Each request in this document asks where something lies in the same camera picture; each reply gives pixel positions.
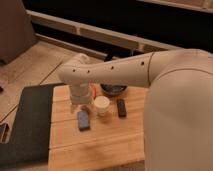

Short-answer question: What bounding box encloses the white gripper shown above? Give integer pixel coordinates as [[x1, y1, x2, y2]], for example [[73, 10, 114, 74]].
[[69, 83, 92, 105]]

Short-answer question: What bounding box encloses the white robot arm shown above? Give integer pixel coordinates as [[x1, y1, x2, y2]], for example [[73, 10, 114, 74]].
[[59, 49, 213, 171]]

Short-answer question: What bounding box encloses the small orange object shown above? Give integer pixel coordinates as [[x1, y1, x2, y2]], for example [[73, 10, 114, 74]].
[[91, 85, 96, 98]]

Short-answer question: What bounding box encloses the blue sponge block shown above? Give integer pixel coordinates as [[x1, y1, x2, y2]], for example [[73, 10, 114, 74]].
[[77, 111, 90, 131]]

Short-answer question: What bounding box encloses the white plastic cup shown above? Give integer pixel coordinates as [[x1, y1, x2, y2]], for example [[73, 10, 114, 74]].
[[94, 96, 110, 116]]

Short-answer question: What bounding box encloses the dark round bowl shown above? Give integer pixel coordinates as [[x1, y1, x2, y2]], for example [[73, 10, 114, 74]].
[[100, 84, 127, 96]]

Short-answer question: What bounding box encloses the small black rectangular device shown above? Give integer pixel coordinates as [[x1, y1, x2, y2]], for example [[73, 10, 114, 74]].
[[117, 99, 127, 117]]

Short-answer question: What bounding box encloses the dark grey floor mat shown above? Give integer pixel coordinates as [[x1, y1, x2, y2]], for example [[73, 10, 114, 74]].
[[0, 83, 60, 171]]

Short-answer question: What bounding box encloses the grey cabinet at left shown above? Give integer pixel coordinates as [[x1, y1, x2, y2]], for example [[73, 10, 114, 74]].
[[0, 0, 37, 63]]

